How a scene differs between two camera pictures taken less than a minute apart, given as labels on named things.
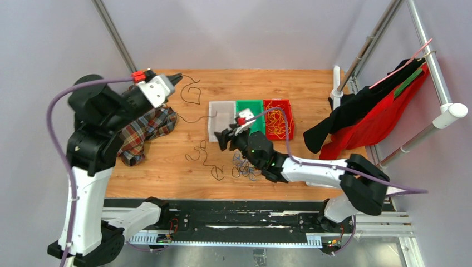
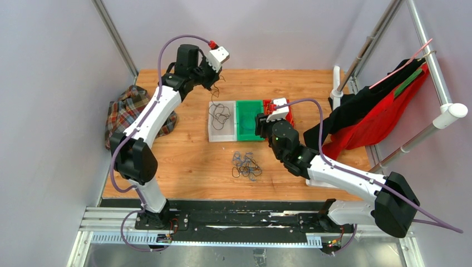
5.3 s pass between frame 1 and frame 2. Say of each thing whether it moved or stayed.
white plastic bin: stayed
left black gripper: moved
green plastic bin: stayed
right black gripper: moved
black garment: stayed
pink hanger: stayed
